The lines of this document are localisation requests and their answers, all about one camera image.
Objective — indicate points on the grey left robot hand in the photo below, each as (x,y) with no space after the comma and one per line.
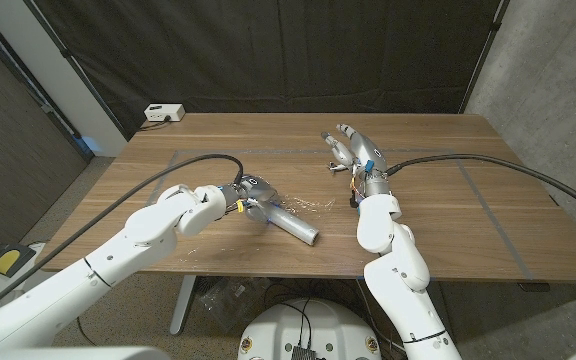
(260,190)

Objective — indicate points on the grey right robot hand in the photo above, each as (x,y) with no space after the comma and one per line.
(368,150)

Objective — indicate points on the clear plastic film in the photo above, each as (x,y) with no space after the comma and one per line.
(308,203)

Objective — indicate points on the plastic wrap roll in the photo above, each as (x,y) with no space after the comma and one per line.
(295,227)

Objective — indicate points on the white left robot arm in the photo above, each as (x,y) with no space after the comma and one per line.
(148,230)

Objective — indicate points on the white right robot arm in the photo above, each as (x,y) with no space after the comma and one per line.
(393,270)

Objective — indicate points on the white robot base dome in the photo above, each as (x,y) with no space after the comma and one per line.
(333,325)

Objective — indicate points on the white power strip box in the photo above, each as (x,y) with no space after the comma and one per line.
(165,111)

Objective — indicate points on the clear plastic bag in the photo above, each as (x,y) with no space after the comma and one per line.
(233,300)

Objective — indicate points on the black backdrop curtain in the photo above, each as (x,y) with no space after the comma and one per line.
(268,50)

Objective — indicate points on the black backdrop stand pole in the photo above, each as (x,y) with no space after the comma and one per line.
(68,56)
(485,50)

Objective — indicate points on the black electronics box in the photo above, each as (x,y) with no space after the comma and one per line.
(304,353)

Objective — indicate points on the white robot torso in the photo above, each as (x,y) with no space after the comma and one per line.
(68,355)

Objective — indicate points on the yellow and black foot pedal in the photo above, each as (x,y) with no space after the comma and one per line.
(3,260)

